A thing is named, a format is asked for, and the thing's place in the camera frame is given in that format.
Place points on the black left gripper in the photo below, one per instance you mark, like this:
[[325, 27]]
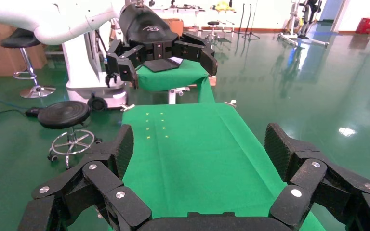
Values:
[[146, 32]]

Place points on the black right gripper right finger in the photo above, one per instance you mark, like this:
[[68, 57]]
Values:
[[331, 197]]

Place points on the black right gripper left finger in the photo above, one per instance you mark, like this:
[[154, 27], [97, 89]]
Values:
[[76, 197]]

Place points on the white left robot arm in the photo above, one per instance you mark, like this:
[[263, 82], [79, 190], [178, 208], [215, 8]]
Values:
[[44, 19]]

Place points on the red box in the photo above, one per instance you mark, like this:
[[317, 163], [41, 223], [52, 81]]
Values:
[[367, 25]]

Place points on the black flat pad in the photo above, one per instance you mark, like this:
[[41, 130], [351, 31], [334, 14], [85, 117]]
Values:
[[161, 65]]

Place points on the green cloth with hanging strip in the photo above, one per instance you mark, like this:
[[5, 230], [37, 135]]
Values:
[[172, 78]]

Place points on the white table leg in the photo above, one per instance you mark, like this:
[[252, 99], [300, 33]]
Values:
[[175, 94]]

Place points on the small black stool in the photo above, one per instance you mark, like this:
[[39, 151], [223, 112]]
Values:
[[213, 23]]

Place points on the white robot body column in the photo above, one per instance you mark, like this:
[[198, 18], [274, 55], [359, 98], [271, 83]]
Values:
[[83, 63]]

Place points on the yellow object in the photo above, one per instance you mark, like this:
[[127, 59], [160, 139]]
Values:
[[225, 5]]

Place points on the black round stool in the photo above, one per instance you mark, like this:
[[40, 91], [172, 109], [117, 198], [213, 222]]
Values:
[[63, 114]]

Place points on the black tripod stand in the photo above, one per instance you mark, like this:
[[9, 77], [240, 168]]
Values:
[[248, 32]]

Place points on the black power adapter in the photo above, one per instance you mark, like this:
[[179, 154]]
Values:
[[33, 112]]

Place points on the green table cloth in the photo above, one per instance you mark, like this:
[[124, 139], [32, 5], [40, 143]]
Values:
[[197, 159]]

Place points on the black saddle stool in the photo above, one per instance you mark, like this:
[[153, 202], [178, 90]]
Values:
[[20, 36]]

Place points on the white wheeled stand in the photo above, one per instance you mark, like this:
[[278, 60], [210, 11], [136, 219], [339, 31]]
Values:
[[300, 35]]

